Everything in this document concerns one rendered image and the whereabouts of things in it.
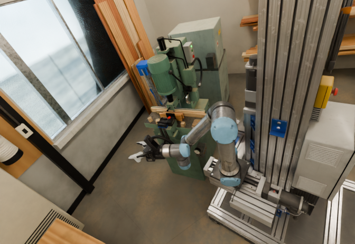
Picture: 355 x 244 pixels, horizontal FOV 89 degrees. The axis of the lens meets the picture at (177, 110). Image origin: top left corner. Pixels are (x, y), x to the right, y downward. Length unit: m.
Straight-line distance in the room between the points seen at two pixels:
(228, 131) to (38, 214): 1.91
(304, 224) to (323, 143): 1.02
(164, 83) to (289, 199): 1.18
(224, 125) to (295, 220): 1.34
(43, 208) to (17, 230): 0.21
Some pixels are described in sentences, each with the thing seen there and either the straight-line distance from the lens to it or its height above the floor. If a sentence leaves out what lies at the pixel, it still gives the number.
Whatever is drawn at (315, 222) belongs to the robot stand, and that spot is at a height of 0.21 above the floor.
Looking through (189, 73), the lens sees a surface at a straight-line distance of 1.67.
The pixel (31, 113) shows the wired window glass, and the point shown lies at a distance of 2.42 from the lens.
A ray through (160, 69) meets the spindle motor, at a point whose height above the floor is 1.44.
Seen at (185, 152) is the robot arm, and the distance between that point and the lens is 1.02.
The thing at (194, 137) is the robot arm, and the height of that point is 1.22.
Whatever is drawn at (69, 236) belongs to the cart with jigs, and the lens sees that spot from 2.05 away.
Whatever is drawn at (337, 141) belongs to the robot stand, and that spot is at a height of 1.23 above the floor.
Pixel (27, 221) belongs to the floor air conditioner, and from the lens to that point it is 2.24.
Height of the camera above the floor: 2.02
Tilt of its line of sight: 37 degrees down
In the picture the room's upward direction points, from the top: 18 degrees counter-clockwise
